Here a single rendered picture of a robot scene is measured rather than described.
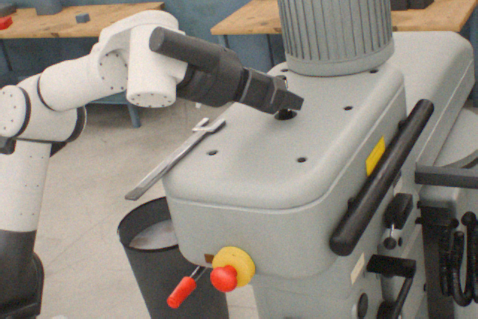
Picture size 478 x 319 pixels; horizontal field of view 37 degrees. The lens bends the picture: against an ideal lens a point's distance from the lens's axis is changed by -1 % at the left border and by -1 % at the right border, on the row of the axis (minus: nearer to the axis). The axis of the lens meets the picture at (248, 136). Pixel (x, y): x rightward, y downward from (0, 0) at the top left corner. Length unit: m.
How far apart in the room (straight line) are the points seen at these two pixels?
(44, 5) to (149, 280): 4.03
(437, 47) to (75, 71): 0.94
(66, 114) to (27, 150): 0.08
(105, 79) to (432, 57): 0.87
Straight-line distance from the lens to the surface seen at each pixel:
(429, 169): 1.46
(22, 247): 1.19
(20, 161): 1.16
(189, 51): 0.94
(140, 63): 0.96
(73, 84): 1.06
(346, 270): 1.11
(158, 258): 3.30
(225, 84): 1.01
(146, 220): 3.68
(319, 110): 1.14
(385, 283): 1.39
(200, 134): 1.11
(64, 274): 4.50
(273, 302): 1.25
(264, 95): 1.06
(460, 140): 1.73
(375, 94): 1.18
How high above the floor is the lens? 2.35
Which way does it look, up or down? 25 degrees down
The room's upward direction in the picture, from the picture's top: 11 degrees counter-clockwise
